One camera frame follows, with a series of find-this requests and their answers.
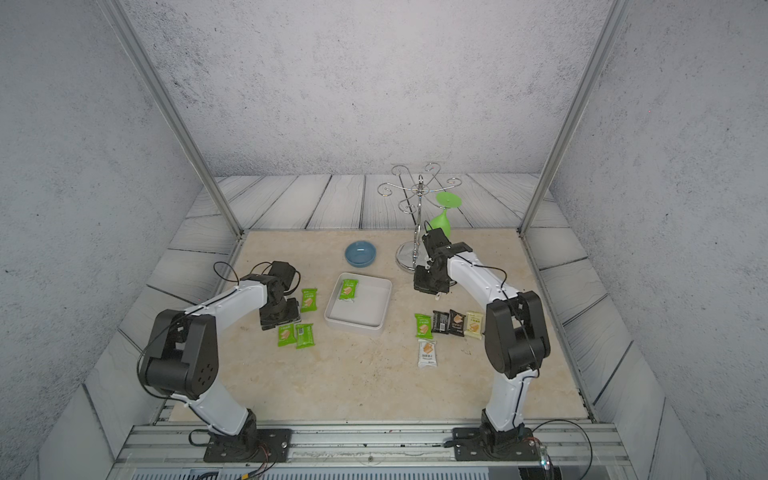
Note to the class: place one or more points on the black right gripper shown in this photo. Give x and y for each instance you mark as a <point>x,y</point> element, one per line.
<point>420,283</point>

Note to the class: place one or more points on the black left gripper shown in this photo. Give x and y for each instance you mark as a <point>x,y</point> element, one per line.
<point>294,307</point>

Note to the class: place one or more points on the green cookie packet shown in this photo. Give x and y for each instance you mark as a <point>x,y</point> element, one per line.
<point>424,326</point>
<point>304,336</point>

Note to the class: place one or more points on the black cookie packet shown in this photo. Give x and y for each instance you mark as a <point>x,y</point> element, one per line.
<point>456,324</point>
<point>440,322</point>

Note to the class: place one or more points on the pale yellow cookie packet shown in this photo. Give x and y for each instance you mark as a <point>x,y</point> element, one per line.
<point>474,325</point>

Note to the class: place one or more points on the white plastic storage box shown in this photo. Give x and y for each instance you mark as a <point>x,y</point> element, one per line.
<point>366,314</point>

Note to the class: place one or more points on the white cookie packet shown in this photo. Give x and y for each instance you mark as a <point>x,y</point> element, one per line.
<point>427,353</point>

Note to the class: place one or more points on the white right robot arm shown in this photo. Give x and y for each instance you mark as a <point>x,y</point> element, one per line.
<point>516,337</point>

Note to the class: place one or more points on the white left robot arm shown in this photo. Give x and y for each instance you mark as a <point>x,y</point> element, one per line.
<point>181,358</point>

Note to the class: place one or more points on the chrome wine glass rack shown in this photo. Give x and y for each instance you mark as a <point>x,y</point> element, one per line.
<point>419,204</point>

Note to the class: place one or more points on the blue ceramic bowl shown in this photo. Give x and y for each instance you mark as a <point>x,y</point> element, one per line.
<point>360,254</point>

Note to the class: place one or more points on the green plastic wine glass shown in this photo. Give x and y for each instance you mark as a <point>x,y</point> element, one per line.
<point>446,201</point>

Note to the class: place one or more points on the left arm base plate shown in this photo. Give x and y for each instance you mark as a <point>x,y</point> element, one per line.
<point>253,446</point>

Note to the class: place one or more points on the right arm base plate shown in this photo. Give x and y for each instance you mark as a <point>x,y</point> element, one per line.
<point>481,444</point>

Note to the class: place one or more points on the aluminium frame rail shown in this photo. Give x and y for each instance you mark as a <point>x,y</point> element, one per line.
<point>377,450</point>

